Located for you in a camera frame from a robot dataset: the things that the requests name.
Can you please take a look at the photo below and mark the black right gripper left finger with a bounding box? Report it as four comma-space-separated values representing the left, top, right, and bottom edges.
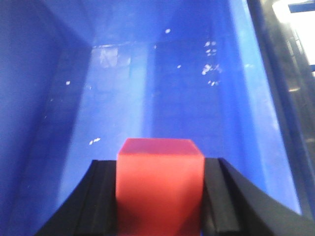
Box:
36, 160, 117, 236

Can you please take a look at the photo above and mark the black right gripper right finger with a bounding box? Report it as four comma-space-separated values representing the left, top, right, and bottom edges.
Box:
201, 158, 315, 236

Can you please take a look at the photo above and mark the red cube block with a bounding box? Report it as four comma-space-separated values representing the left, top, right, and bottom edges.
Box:
116, 138, 205, 236

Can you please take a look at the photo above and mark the upper blue bin right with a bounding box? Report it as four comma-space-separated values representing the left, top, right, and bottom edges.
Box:
0, 0, 301, 236

